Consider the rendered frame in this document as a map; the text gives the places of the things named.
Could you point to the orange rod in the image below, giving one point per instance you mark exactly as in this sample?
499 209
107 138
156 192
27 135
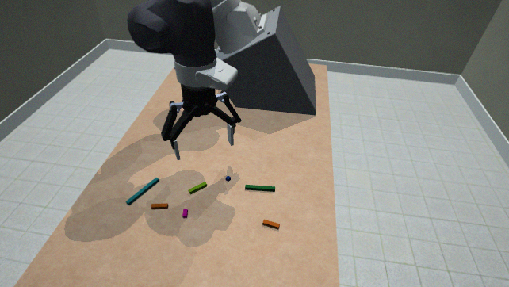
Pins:
159 206
270 224

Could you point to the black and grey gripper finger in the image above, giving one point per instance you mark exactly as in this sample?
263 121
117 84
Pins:
223 97
171 133

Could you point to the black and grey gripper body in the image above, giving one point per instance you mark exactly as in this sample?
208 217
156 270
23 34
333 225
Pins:
192 96

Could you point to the turquoise rod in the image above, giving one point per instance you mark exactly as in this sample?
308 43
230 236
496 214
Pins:
142 191

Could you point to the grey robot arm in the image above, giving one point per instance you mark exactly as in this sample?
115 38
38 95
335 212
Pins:
188 29

